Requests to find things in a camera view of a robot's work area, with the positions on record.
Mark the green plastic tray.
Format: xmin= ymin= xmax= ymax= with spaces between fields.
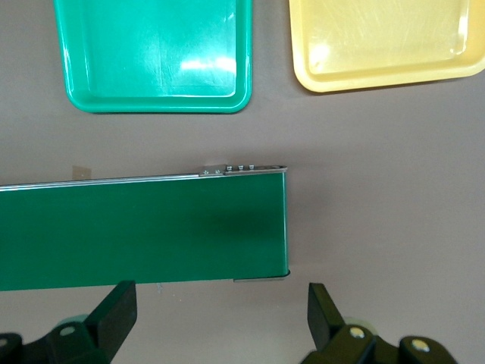
xmin=52 ymin=0 xmax=254 ymax=115

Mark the green conveyor belt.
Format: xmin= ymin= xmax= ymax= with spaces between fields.
xmin=0 ymin=164 xmax=292 ymax=293

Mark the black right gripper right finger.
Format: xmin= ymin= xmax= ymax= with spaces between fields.
xmin=302 ymin=282 xmax=459 ymax=364

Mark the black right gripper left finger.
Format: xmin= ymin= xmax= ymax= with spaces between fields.
xmin=0 ymin=279 xmax=138 ymax=364

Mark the yellow plastic tray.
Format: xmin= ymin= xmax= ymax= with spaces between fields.
xmin=288 ymin=0 xmax=485 ymax=95

